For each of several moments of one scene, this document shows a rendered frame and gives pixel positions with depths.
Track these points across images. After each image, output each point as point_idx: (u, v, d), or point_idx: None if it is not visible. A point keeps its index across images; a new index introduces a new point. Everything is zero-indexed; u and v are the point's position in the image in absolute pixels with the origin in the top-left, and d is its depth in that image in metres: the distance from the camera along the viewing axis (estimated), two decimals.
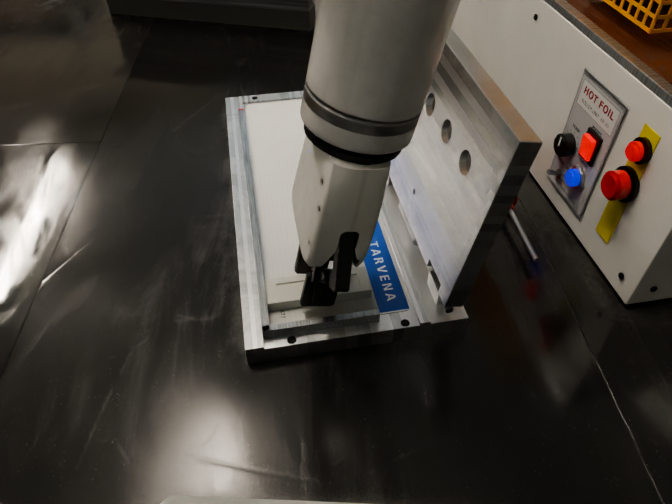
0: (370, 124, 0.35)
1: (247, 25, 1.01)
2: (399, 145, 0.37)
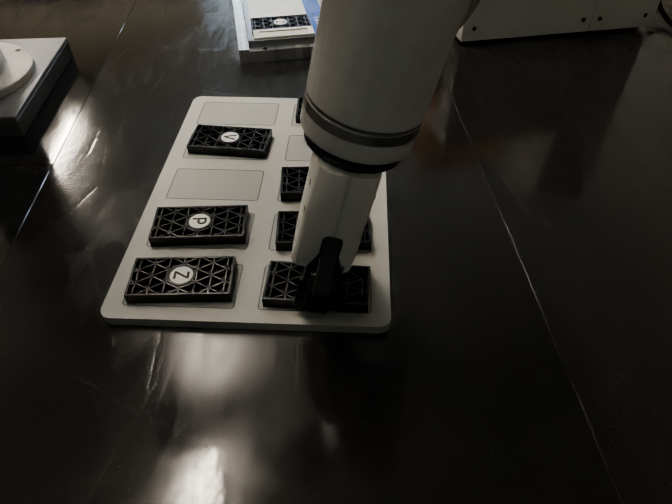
0: (354, 132, 0.34)
1: None
2: (388, 158, 0.36)
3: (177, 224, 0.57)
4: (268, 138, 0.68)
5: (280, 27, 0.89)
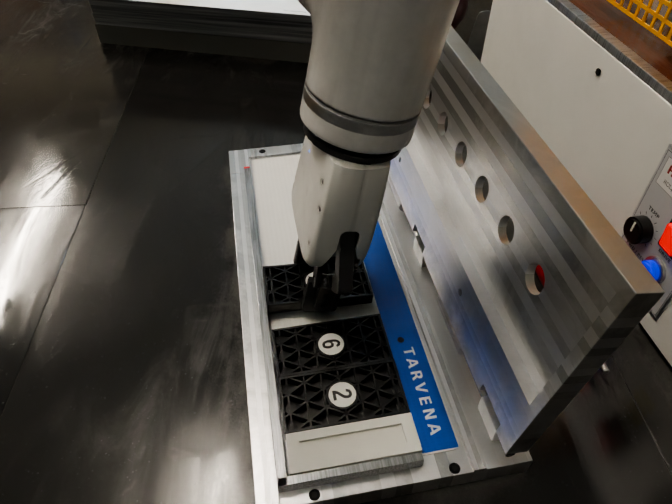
0: (370, 124, 0.35)
1: (252, 57, 0.91)
2: (399, 145, 0.37)
3: None
4: None
5: (344, 421, 0.41)
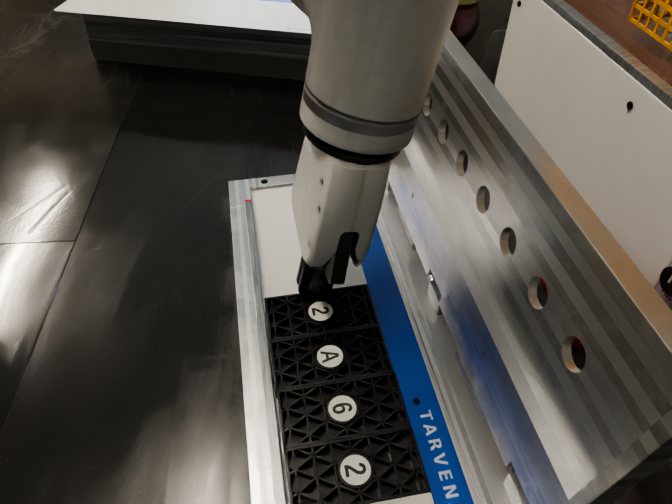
0: (370, 124, 0.35)
1: (253, 75, 0.87)
2: (399, 145, 0.37)
3: None
4: None
5: (358, 502, 0.37)
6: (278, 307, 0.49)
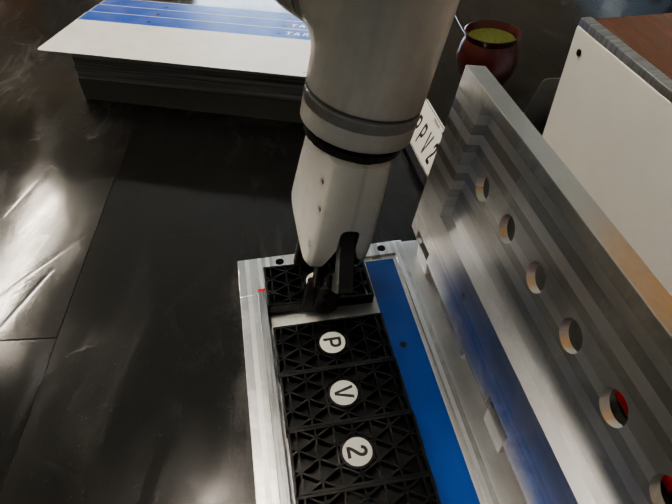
0: (370, 124, 0.35)
1: (263, 118, 0.77)
2: (399, 145, 0.37)
3: (294, 286, 0.50)
4: (402, 380, 0.44)
5: None
6: (305, 445, 0.40)
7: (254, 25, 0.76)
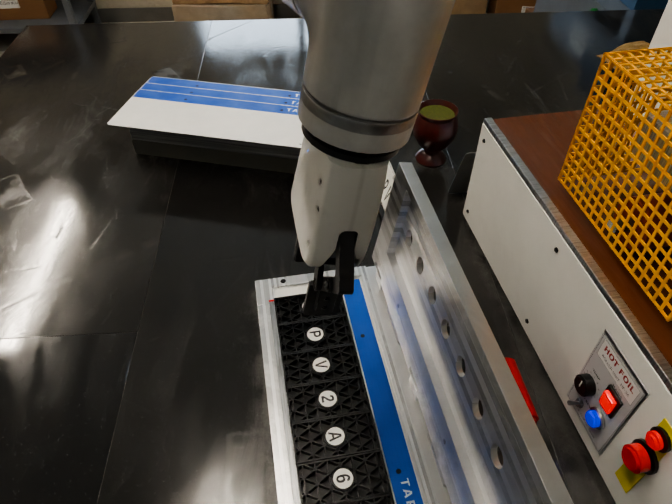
0: (367, 123, 0.35)
1: (269, 170, 1.04)
2: (397, 144, 0.37)
3: (294, 310, 0.76)
4: (358, 357, 0.70)
5: None
6: (296, 395, 0.66)
7: (263, 102, 1.02)
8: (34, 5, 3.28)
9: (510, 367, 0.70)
